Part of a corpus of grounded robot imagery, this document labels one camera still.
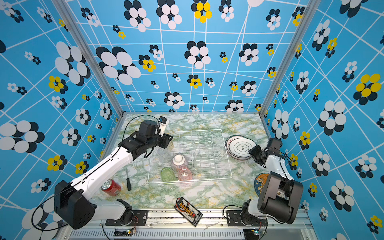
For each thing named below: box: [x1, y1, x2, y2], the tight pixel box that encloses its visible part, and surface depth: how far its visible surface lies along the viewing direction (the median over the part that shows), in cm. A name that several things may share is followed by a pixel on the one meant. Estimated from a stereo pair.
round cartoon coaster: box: [254, 172, 270, 197], surface depth 86 cm
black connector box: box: [173, 196, 204, 227], surface depth 76 cm
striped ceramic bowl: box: [170, 153, 189, 172], surface depth 88 cm
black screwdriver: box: [126, 168, 131, 191], surface depth 86 cm
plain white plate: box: [225, 135, 258, 161], surface depth 98 cm
